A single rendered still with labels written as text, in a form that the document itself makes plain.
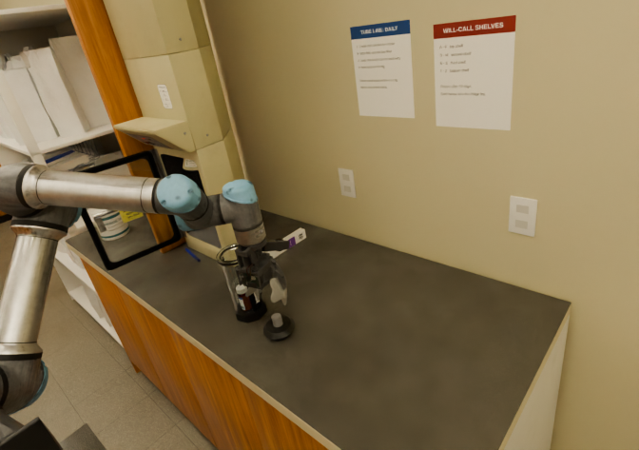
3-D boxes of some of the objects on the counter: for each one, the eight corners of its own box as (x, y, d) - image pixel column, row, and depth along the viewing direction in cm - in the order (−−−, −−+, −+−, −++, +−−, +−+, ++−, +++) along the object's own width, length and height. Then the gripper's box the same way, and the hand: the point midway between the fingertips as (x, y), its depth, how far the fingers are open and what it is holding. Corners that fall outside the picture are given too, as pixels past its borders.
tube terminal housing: (233, 221, 191) (184, 48, 158) (280, 238, 170) (234, 41, 136) (187, 246, 175) (123, 60, 142) (231, 267, 154) (167, 54, 121)
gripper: (218, 246, 102) (238, 312, 111) (263, 254, 95) (280, 322, 104) (238, 229, 108) (256, 293, 117) (282, 235, 102) (298, 302, 111)
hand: (272, 297), depth 113 cm, fingers open, 8 cm apart
